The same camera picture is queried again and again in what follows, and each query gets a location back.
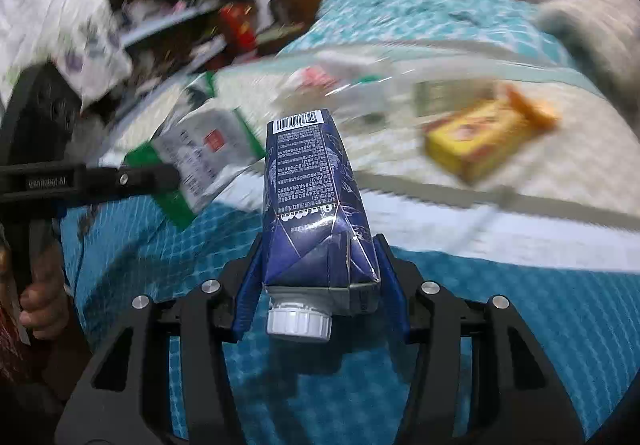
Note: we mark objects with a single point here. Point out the teal and beige bed sheet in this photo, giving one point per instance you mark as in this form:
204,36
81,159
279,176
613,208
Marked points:
500,325

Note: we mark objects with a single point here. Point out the yellow cardboard box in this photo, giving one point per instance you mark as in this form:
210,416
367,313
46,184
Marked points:
475,140

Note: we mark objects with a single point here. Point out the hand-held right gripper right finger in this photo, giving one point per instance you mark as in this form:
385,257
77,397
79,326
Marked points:
392,290

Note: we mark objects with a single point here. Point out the person's left hand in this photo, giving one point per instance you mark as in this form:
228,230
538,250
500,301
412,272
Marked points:
45,305

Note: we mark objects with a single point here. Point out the grey patterned pillow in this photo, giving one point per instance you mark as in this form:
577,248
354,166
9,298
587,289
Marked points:
595,30

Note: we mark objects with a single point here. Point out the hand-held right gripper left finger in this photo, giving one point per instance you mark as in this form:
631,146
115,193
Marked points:
247,290

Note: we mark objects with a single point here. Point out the green and white snack packet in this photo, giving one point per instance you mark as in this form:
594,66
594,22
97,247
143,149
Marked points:
200,145

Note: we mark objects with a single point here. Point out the white shelf board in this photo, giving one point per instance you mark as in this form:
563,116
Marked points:
165,25

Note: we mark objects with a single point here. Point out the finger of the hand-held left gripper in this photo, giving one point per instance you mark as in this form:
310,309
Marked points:
130,180

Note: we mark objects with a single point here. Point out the clear plastic bottle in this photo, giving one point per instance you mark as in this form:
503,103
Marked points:
350,90

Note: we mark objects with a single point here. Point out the red box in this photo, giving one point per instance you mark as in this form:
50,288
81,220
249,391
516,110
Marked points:
237,27

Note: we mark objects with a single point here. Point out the grey printed wrapper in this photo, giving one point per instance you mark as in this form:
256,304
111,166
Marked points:
445,97

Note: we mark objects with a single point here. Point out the teal wavy patterned quilt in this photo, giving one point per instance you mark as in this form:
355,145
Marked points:
425,10

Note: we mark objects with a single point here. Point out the dark blue drink carton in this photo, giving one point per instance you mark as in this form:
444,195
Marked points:
310,185

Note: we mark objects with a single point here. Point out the white printed cloth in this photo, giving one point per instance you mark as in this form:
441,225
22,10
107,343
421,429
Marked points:
55,10

